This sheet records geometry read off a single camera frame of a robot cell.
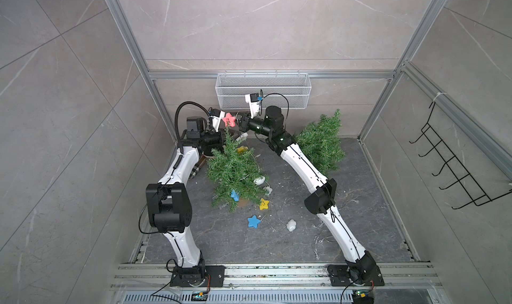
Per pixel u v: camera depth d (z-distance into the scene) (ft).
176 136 2.12
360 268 2.07
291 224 2.80
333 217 2.16
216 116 2.51
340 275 2.39
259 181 2.62
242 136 2.72
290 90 3.31
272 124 2.22
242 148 2.69
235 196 2.49
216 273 2.40
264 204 3.00
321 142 2.62
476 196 1.94
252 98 2.34
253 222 2.81
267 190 2.93
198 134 2.29
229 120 2.50
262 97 2.34
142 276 2.45
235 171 2.28
